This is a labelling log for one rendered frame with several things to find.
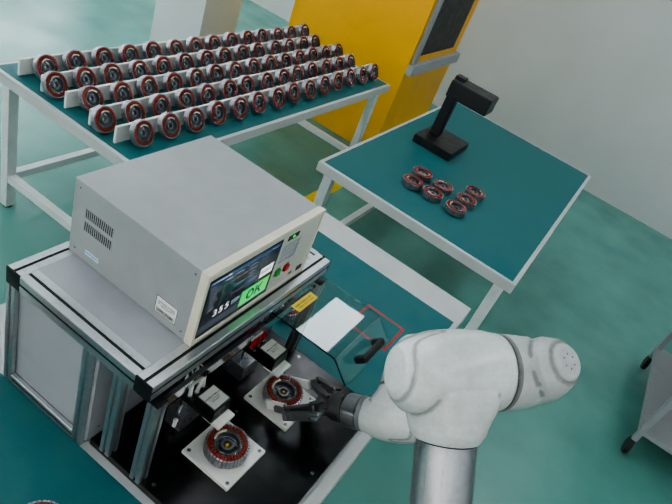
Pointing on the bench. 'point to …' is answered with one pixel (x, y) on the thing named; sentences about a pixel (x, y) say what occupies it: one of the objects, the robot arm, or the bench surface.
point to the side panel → (47, 365)
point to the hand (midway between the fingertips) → (283, 393)
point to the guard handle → (370, 351)
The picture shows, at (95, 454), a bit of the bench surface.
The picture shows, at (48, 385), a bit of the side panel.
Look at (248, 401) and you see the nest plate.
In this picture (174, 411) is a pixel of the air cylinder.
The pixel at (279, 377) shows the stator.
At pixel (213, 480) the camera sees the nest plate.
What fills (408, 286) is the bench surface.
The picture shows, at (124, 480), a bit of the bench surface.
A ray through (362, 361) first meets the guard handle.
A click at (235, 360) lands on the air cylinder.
